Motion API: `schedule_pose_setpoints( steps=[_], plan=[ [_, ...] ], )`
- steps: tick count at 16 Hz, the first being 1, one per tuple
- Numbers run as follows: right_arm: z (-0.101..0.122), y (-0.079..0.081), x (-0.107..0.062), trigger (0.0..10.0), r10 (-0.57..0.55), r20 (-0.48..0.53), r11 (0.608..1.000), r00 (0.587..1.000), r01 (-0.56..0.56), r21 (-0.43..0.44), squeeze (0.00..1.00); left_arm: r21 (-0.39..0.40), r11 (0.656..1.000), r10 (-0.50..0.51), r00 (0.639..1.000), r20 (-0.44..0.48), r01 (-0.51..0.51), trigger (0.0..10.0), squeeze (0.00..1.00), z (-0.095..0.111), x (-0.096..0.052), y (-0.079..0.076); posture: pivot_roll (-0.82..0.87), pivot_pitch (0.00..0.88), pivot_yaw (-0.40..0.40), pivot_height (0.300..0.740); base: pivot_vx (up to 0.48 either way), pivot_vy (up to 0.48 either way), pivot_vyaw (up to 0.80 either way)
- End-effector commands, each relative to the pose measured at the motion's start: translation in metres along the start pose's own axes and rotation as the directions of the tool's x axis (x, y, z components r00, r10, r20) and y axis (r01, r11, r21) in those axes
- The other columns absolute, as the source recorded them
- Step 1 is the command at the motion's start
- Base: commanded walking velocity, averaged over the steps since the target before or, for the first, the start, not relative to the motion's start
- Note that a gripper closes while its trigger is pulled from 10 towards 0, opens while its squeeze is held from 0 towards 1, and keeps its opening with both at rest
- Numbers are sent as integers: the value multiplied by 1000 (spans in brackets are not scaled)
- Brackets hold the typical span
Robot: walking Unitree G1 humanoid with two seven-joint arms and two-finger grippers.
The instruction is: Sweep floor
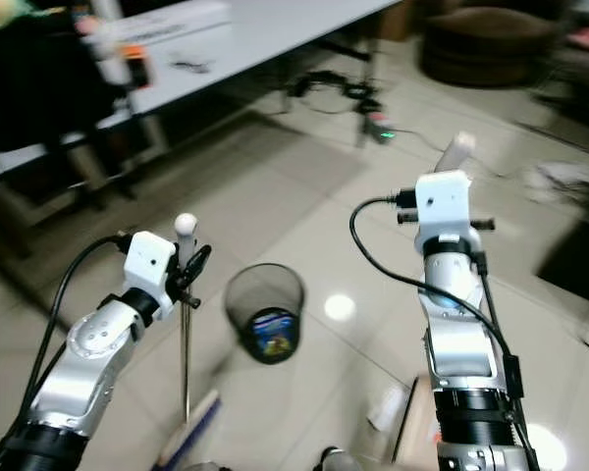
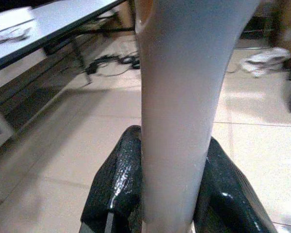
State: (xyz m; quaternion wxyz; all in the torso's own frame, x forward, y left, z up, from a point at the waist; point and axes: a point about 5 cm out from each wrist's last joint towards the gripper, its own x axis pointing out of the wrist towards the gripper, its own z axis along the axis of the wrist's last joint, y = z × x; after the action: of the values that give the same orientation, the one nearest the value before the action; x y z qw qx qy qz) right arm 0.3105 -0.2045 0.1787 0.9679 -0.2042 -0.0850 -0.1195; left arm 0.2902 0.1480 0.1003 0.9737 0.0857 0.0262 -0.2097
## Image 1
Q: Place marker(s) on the long white table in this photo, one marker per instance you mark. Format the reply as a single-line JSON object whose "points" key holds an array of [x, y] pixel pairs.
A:
{"points": [[265, 34]]}

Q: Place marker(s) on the crumpled white plastic bag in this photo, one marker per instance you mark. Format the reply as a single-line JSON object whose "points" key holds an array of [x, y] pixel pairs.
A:
{"points": [[569, 182]]}

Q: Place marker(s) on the brown cardboard box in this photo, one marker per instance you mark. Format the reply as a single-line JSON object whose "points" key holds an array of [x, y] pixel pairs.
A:
{"points": [[417, 422]]}

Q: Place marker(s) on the power strip with green light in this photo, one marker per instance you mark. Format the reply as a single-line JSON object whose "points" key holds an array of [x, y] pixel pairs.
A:
{"points": [[380, 128]]}

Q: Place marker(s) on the white paper scrap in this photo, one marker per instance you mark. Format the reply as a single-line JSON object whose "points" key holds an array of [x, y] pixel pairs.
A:
{"points": [[387, 408]]}

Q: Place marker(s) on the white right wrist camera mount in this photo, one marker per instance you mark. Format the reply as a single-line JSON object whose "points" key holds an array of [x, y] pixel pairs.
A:
{"points": [[442, 201]]}

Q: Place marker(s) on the black floor mat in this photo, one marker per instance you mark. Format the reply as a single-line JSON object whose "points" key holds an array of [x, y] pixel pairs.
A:
{"points": [[577, 267]]}

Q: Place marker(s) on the brown round pouf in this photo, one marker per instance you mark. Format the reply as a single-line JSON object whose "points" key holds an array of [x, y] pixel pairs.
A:
{"points": [[486, 44]]}

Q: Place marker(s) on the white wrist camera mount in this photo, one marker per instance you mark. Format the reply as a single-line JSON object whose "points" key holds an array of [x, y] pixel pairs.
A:
{"points": [[149, 263], [442, 201]]}

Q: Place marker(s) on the yellow green plush toy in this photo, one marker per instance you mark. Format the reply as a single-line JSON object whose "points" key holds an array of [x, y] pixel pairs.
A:
{"points": [[2, 10]]}

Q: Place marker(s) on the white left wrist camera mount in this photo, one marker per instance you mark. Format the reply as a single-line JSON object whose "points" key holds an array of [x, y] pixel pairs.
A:
{"points": [[149, 263]]}

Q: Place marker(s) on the orange and black device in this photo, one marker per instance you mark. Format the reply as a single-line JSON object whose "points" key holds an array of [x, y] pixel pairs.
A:
{"points": [[137, 65]]}

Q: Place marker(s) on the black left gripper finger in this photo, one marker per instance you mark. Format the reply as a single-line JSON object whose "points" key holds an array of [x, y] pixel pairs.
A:
{"points": [[199, 261]]}

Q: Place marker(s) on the small black table item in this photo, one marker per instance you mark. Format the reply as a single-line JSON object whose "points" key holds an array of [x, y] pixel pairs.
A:
{"points": [[193, 66]]}

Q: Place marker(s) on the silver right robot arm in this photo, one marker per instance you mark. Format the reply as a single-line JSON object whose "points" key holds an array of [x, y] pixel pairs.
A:
{"points": [[461, 343]]}

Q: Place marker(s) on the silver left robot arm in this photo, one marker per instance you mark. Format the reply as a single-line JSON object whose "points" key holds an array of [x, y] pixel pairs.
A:
{"points": [[93, 343]]}

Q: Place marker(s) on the black mesh waste bin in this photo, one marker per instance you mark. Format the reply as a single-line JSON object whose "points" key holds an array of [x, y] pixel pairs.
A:
{"points": [[270, 329]]}

